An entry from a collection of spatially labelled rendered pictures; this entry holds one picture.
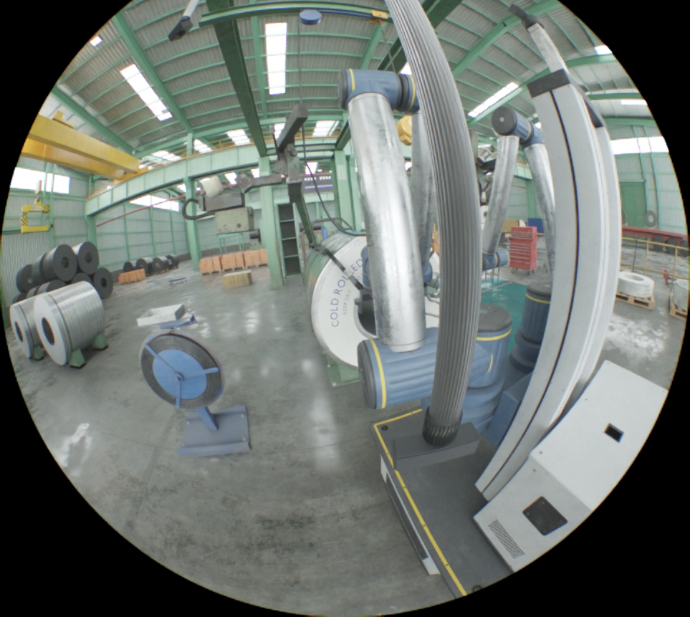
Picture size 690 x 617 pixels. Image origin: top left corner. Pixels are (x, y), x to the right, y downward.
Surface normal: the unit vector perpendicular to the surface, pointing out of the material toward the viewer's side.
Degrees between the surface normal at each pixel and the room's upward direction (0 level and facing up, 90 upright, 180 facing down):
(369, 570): 0
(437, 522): 0
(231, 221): 89
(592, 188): 90
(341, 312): 90
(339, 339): 90
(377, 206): 82
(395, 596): 0
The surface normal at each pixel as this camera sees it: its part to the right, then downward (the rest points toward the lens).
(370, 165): -0.59, 0.09
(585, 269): -0.97, 0.14
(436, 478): -0.10, -0.98
